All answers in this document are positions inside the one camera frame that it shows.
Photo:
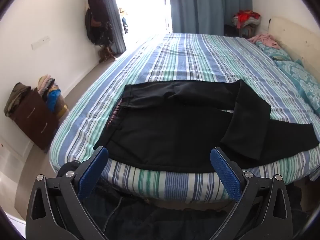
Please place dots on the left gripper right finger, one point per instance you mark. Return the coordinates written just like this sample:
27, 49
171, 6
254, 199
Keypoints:
262, 207

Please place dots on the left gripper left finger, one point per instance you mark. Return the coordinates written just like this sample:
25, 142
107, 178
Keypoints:
55, 209

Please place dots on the black pants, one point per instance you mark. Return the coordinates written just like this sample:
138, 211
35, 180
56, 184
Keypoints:
173, 126

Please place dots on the brown drawer cabinet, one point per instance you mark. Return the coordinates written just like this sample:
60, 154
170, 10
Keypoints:
35, 120

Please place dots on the colourful folded clothes stack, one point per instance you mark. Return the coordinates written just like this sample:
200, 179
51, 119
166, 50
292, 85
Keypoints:
50, 92

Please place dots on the olive garment on cabinet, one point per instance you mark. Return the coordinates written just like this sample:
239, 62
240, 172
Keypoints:
16, 96

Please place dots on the teal patterned pillow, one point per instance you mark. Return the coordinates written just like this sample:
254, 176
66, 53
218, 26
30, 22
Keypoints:
306, 85

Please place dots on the pink cloth on pillow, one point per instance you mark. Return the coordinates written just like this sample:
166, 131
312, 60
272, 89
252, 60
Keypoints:
265, 39

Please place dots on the cream headboard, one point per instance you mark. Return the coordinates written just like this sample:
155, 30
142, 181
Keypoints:
300, 43

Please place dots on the striped bed with cover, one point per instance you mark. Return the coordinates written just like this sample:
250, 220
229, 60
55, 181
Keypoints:
174, 57

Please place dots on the dark coats on rack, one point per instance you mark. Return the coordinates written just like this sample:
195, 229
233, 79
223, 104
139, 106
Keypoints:
98, 25

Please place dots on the red clothes pile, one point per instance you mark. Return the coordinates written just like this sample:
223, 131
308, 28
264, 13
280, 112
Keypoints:
246, 17

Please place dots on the blue curtain right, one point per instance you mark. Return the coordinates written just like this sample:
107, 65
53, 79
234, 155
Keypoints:
205, 16

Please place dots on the blue curtain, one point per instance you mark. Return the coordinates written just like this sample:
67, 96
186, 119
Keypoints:
205, 16
117, 26

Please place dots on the blue curtain left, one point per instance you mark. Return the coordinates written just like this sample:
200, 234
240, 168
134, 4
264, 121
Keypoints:
117, 26

